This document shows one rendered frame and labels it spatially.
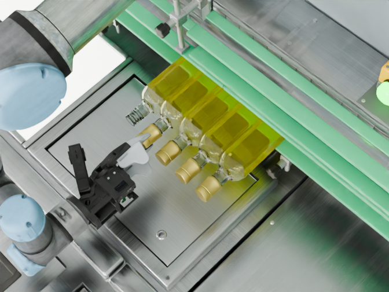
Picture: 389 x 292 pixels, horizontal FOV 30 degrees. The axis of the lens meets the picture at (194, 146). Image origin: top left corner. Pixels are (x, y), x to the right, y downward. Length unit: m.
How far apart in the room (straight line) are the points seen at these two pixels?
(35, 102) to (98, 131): 0.69
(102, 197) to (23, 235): 0.21
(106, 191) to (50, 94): 0.45
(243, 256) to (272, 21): 0.50
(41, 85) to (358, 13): 0.67
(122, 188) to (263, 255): 0.34
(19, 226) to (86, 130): 0.46
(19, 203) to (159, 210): 0.37
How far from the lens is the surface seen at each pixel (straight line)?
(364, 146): 1.36
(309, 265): 1.57
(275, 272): 1.56
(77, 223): 1.43
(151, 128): 1.50
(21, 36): 1.01
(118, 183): 1.43
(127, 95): 1.73
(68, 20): 1.03
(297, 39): 1.45
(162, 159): 1.47
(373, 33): 1.43
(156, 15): 1.64
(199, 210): 1.57
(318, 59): 1.42
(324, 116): 1.38
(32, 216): 1.31
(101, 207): 1.44
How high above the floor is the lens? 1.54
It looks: 17 degrees down
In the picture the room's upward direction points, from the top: 132 degrees counter-clockwise
